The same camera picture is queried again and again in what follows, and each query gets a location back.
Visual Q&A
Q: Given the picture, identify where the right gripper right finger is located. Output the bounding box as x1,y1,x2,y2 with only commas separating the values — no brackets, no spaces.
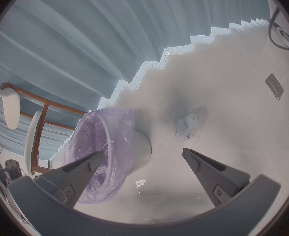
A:
182,147,251,209

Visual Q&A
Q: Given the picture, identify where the wooden chair with white cushions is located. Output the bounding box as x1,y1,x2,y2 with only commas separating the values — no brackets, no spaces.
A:
0,81,92,179

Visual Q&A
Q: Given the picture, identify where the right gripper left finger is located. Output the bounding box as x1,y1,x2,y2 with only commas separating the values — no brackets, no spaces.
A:
34,151,105,208

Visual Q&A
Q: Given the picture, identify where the purple plastic bag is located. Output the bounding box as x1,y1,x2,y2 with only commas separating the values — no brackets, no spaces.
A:
62,107,135,205

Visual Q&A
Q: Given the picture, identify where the crumpled white printed wrapper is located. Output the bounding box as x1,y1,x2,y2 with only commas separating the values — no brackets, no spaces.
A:
176,114,198,142

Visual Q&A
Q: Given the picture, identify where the blue-green curtain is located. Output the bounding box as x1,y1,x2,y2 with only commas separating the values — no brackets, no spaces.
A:
0,0,270,168

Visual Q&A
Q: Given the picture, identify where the black cable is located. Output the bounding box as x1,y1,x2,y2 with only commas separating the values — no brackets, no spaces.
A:
268,5,289,51

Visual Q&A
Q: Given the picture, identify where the white trash bin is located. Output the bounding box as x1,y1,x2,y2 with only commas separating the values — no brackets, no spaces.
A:
93,118,152,175

